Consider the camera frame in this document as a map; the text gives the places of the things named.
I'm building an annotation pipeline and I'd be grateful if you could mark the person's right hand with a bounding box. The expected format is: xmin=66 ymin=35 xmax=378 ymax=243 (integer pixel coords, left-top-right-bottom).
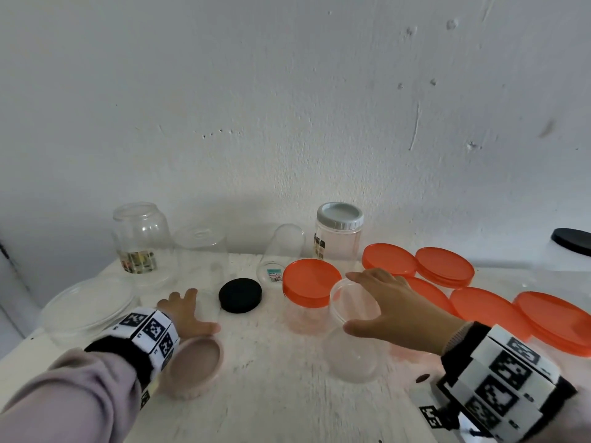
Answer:
xmin=342 ymin=268 xmax=467 ymax=356

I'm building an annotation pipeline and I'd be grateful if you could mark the person's left hand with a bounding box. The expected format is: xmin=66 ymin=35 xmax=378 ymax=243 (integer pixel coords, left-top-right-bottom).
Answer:
xmin=156 ymin=288 xmax=222 ymax=341

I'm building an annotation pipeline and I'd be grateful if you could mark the large orange lid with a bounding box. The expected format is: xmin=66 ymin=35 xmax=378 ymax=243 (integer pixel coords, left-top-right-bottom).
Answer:
xmin=282 ymin=258 xmax=343 ymax=309
xmin=404 ymin=275 xmax=458 ymax=317
xmin=513 ymin=290 xmax=591 ymax=358

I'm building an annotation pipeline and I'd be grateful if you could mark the pale pink lid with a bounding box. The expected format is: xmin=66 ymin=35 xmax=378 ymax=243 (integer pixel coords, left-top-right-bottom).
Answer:
xmin=159 ymin=335 xmax=225 ymax=401

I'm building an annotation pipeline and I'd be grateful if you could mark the large black lid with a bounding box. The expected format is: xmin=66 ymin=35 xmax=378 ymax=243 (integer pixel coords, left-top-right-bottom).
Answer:
xmin=218 ymin=277 xmax=263 ymax=314

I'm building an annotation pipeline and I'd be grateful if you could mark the medium transparent jar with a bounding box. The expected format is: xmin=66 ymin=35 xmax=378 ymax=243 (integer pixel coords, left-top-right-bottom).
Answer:
xmin=173 ymin=223 xmax=230 ymax=291

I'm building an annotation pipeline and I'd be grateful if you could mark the tapered transparent jar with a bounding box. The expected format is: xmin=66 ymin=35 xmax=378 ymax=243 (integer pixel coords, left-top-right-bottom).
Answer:
xmin=322 ymin=277 xmax=393 ymax=385

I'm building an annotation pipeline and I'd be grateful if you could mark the rounded transparent jar yellow label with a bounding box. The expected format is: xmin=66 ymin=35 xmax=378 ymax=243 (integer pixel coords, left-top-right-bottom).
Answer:
xmin=112 ymin=202 xmax=179 ymax=289

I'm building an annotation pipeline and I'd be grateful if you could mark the transparent jar dark label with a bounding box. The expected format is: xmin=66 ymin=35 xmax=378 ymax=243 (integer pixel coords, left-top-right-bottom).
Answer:
xmin=313 ymin=223 xmax=363 ymax=263

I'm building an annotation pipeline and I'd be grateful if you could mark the wide transparent jar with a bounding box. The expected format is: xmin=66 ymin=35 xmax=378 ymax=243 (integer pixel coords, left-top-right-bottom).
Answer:
xmin=284 ymin=304 xmax=333 ymax=335

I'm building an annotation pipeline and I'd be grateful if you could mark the large transparent jar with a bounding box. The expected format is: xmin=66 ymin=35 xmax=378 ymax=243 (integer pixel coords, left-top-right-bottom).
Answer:
xmin=39 ymin=275 xmax=139 ymax=351

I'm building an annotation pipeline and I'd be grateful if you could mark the light blue lid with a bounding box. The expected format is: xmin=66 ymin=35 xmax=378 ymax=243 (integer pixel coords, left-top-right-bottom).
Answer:
xmin=316 ymin=201 xmax=364 ymax=231

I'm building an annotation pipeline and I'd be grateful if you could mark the tall transparent labelled jar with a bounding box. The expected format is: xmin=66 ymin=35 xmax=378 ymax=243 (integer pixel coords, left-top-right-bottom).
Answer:
xmin=537 ymin=249 xmax=591 ymax=273
xmin=256 ymin=223 xmax=307 ymax=291

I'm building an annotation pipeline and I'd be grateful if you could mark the small black lid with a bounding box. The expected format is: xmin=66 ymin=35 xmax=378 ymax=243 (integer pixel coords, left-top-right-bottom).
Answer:
xmin=550 ymin=228 xmax=591 ymax=258

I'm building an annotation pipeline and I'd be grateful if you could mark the person's right forearm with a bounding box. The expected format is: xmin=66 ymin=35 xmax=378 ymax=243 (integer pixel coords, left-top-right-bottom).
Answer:
xmin=531 ymin=396 xmax=591 ymax=443

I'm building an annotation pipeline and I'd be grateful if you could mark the person's left forearm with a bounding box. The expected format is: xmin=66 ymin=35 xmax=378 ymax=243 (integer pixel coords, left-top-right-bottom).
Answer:
xmin=0 ymin=348 xmax=144 ymax=443

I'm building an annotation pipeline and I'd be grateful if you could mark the white panelled door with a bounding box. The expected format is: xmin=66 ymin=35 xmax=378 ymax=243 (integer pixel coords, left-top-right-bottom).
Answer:
xmin=0 ymin=244 xmax=42 ymax=361

